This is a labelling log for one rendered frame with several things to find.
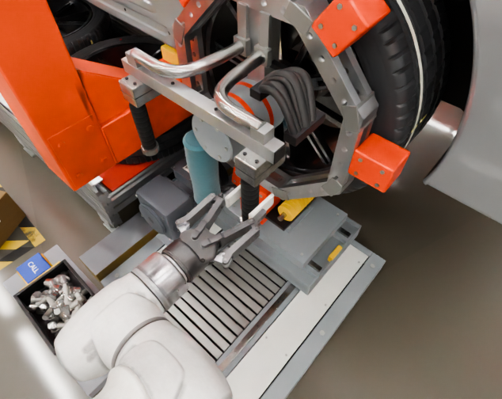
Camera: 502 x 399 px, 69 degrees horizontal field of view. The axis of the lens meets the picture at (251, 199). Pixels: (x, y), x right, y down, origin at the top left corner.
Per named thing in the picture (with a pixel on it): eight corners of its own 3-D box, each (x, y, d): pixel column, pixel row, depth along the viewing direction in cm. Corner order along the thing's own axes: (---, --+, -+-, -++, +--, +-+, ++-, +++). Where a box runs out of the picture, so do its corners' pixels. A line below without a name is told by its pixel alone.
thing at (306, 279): (356, 236, 155) (362, 223, 147) (307, 297, 138) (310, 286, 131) (267, 178, 175) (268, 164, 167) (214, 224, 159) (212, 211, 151)
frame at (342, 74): (341, 217, 101) (409, 22, 58) (328, 232, 98) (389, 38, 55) (205, 130, 123) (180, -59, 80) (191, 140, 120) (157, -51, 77)
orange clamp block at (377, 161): (364, 154, 82) (401, 173, 79) (345, 173, 79) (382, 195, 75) (372, 131, 77) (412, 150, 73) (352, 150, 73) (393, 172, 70)
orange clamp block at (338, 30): (355, 42, 67) (393, 10, 59) (331, 59, 64) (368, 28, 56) (332, 10, 66) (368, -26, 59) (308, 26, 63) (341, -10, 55)
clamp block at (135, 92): (169, 90, 83) (165, 70, 79) (137, 109, 79) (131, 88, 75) (155, 81, 85) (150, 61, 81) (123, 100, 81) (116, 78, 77)
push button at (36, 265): (54, 270, 104) (51, 266, 102) (31, 286, 101) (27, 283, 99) (41, 256, 107) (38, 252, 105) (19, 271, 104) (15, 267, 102)
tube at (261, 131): (328, 93, 70) (339, 40, 61) (264, 146, 61) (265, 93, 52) (259, 59, 77) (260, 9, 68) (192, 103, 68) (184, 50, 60)
